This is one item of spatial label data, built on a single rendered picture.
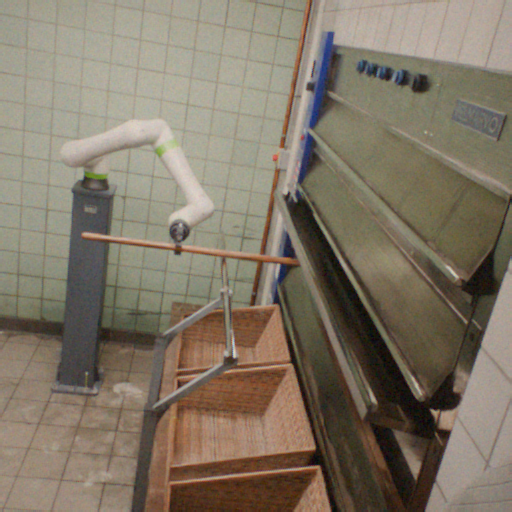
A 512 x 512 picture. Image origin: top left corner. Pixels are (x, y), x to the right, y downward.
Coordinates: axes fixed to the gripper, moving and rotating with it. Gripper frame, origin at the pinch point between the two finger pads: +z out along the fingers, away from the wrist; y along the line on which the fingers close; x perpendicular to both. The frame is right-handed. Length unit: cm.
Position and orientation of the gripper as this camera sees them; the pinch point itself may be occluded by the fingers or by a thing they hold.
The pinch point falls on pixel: (178, 247)
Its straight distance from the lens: 263.8
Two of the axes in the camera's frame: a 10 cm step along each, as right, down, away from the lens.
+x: -9.8, -1.3, -1.4
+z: 0.9, 3.7, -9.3
